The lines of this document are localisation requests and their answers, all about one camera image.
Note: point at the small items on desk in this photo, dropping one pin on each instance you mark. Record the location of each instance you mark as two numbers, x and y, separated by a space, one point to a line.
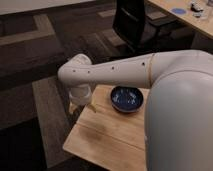
198 10

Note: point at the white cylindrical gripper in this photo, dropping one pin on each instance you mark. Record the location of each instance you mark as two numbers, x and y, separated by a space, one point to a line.
80 96

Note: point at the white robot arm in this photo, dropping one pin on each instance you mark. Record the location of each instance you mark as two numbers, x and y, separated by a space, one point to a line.
179 107

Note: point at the blue round coaster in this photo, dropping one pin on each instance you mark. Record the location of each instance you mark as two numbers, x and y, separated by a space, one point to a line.
178 11

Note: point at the black office chair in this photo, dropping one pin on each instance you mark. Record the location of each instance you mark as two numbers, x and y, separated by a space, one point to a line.
139 24

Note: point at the wooden desk in background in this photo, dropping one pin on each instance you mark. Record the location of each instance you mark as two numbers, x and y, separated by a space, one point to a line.
202 25

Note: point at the dark blue ceramic bowl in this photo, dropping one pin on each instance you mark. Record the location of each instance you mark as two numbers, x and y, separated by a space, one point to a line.
126 99

